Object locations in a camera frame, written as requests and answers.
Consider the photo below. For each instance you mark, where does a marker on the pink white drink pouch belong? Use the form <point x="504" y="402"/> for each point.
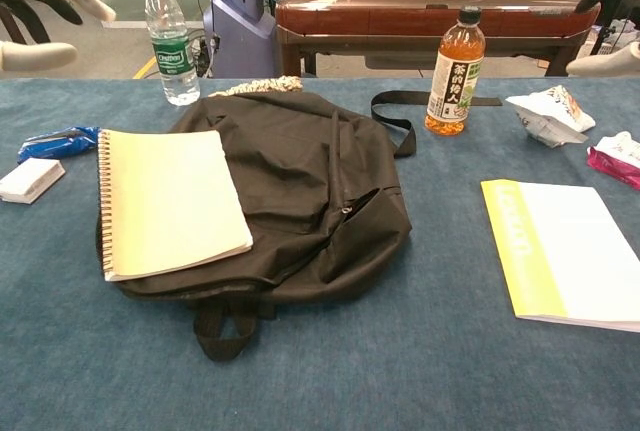
<point x="615" y="156"/>

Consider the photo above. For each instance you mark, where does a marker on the small white box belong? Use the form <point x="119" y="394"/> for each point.
<point x="30" y="178"/>

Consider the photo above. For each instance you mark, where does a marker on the black fabric backpack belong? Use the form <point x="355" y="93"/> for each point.
<point x="300" y="176"/>

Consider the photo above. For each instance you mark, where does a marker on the amber tea bottle black cap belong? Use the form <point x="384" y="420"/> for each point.
<point x="452" y="91"/>

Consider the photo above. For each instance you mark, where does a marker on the blue felt table cover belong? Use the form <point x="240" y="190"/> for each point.
<point x="350" y="376"/>

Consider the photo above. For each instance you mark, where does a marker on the crumpled white snack bag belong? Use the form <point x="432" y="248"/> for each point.
<point x="550" y="116"/>

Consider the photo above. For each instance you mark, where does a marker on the yellow white notepad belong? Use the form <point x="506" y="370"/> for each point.
<point x="565" y="251"/>

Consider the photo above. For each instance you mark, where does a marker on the clear water bottle green label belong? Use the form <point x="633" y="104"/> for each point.
<point x="172" y="61"/>

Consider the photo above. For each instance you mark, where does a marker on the blue-grey machine base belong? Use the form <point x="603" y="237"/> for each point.
<point x="240" y="41"/>

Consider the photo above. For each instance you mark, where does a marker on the brown spiral notebook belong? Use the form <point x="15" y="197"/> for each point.
<point x="170" y="201"/>

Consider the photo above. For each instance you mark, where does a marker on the blue snack packet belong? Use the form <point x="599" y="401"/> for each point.
<point x="50" y="143"/>

